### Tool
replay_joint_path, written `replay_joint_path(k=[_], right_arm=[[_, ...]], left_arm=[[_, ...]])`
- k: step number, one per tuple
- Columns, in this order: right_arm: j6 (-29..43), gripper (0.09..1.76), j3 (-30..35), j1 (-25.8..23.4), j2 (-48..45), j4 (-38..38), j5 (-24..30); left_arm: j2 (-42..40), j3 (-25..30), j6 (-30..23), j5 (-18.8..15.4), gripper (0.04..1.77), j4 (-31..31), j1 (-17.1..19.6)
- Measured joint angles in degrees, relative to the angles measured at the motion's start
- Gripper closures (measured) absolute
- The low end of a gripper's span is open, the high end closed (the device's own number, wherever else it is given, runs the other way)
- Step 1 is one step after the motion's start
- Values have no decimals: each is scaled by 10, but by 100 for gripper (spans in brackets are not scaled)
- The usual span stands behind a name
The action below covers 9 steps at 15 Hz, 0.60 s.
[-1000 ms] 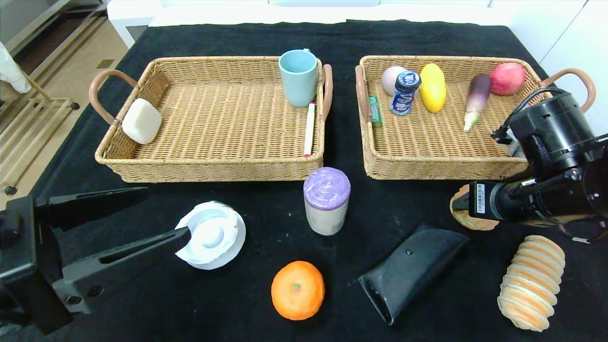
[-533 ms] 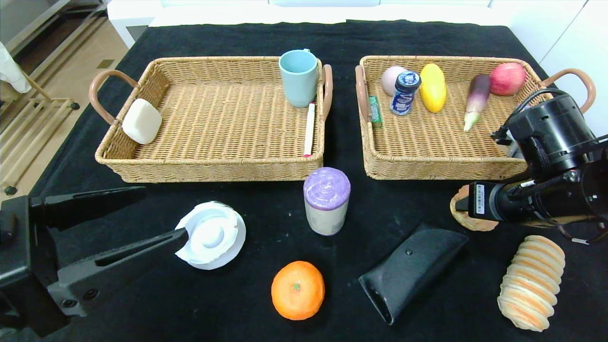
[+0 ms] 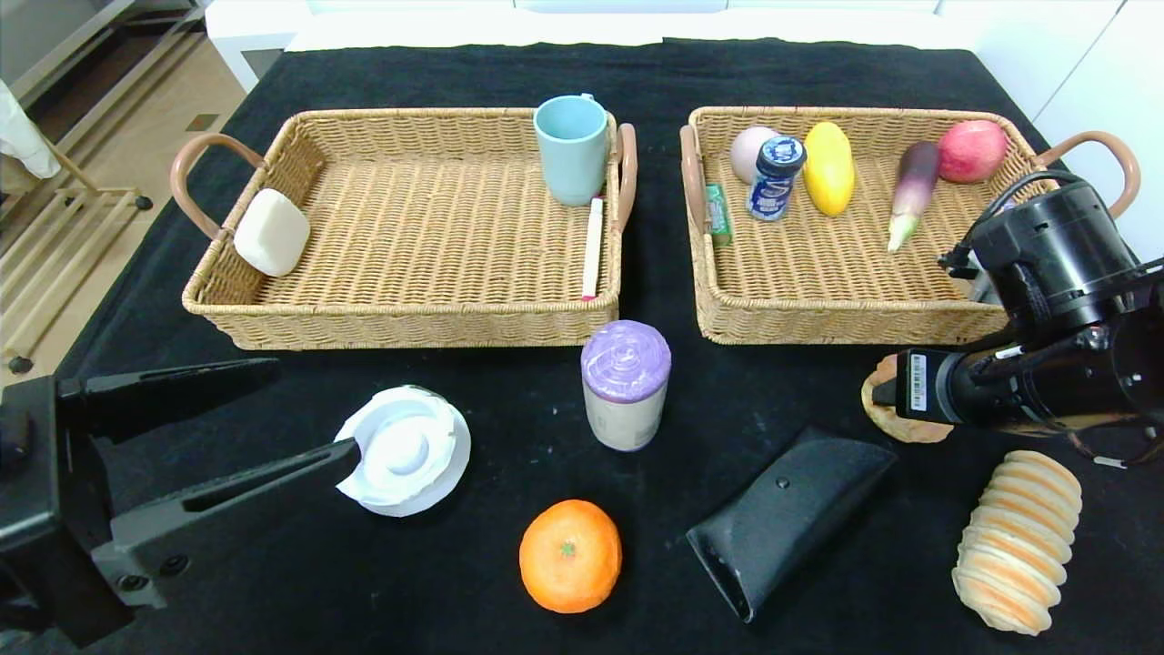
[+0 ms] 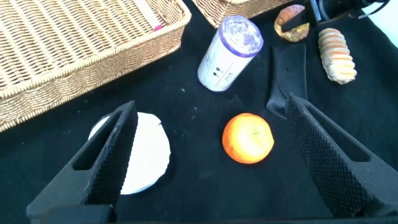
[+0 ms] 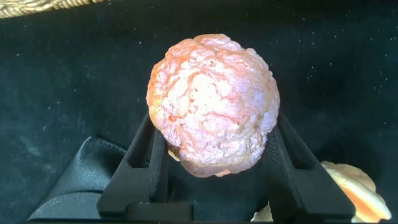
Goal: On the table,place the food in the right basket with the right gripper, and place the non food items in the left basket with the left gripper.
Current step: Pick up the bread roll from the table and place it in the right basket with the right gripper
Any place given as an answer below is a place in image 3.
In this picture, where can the black glasses case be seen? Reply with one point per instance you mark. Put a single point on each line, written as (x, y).
(782, 518)

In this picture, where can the round cream puff bun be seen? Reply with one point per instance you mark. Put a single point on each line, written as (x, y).
(909, 432)

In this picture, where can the white pen pink cap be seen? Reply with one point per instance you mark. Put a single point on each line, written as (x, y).
(593, 246)

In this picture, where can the ridged long bread loaf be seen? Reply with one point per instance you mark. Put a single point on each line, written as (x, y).
(1018, 546)

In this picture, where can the white round lid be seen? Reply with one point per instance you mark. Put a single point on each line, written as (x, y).
(409, 455)

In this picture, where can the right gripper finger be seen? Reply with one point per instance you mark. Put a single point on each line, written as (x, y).
(887, 393)

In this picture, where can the blue gum bottle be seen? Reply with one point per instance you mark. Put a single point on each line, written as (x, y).
(775, 177)

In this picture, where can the pale pink egg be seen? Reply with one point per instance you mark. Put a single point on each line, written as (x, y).
(747, 155)

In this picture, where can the white soap bar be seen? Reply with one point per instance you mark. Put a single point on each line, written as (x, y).
(271, 232)

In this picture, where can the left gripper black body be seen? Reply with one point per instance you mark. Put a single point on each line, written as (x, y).
(45, 491)

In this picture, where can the green gum pack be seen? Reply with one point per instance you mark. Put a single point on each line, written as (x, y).
(718, 215)

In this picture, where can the wooden wheeled rack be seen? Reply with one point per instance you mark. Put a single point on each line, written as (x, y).
(55, 236)

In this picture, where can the wicker basket holding mug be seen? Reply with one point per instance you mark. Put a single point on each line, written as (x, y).
(409, 227)

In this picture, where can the grey low shelf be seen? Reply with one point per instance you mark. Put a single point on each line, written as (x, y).
(55, 27)

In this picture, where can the white table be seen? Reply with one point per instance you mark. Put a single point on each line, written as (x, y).
(255, 23)

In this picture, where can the purple eggplant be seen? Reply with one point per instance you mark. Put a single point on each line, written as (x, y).
(917, 182)

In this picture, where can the yellow mango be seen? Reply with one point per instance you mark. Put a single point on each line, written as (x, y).
(829, 168)

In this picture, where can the red apple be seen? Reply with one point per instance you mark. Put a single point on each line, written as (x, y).
(973, 151)

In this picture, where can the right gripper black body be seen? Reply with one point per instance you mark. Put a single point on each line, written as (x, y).
(917, 383)

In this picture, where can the mandarin orange with green stem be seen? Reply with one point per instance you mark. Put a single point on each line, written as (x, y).
(570, 555)

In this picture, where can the white hanging cloth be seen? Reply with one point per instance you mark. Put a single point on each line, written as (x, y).
(23, 136)

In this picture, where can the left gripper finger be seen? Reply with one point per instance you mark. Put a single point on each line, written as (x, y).
(164, 387)
(145, 555)

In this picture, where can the wicker basket holding food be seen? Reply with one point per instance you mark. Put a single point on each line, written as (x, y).
(818, 264)

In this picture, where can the brass floor socket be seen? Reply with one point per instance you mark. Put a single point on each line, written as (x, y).
(202, 122)

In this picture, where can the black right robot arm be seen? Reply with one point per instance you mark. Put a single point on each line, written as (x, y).
(1055, 255)

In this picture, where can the purple topped bag roll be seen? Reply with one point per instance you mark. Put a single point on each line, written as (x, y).
(626, 382)

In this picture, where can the light blue mug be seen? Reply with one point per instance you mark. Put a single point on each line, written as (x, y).
(573, 155)

